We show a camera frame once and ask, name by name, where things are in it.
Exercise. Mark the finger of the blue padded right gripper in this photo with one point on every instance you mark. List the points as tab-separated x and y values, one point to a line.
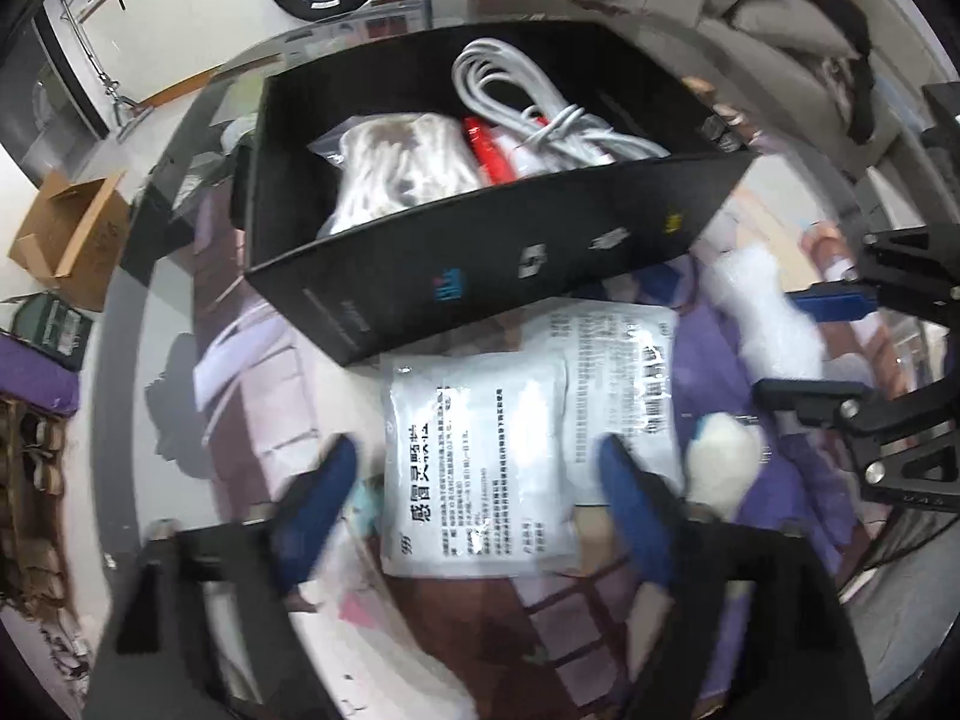
904	451
913	271

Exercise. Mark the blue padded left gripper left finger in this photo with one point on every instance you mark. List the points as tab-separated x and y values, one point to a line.
158	659

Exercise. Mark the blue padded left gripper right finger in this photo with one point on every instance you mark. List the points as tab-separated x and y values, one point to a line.
799	656

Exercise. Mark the white plush toy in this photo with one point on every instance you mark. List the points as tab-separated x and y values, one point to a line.
777	341

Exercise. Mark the white printed plastic packet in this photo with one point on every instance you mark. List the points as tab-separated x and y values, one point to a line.
618	359

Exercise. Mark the white medicine sachet packet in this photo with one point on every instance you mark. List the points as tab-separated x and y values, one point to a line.
475	482

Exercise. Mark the red and white snack packet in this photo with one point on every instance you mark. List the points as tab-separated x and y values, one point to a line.
501	158

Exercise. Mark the clear bag of white rope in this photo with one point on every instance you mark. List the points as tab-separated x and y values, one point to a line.
394	162

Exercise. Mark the grey sofa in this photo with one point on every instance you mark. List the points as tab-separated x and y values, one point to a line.
844	76

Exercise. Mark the grey sofa cushion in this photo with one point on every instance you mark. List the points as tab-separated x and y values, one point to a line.
794	25

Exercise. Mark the wooden shoe rack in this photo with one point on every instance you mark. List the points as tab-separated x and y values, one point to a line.
34	567

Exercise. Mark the purple rolled mat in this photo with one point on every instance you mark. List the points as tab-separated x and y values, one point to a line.
31	377

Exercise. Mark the black digital scale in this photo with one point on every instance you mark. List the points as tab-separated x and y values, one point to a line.
55	329

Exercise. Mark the open cardboard box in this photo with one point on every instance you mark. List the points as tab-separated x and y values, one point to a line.
72	237

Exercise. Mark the black open storage box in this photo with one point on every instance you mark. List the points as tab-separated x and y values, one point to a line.
473	252

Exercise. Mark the mop with metal handle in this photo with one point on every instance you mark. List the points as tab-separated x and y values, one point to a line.
127	113

